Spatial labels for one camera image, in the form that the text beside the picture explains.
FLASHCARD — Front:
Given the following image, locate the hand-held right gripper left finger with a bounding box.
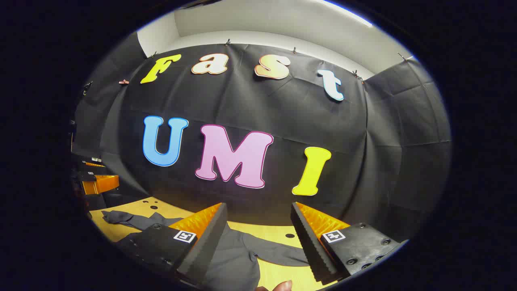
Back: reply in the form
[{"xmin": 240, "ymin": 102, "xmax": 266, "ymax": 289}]
[{"xmin": 115, "ymin": 202, "xmax": 229, "ymax": 285}]

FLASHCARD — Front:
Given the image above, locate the grey button shirt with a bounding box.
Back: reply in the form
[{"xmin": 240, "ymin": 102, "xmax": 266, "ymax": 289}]
[{"xmin": 101, "ymin": 209, "xmax": 311, "ymax": 291}]

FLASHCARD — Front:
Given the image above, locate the black backdrop cloth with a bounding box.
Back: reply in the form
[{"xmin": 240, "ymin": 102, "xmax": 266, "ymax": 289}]
[{"xmin": 72, "ymin": 32, "xmax": 452, "ymax": 243}]

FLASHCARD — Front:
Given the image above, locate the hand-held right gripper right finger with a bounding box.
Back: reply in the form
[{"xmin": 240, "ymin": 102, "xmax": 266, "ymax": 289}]
[{"xmin": 290, "ymin": 201, "xmax": 409, "ymax": 284}]

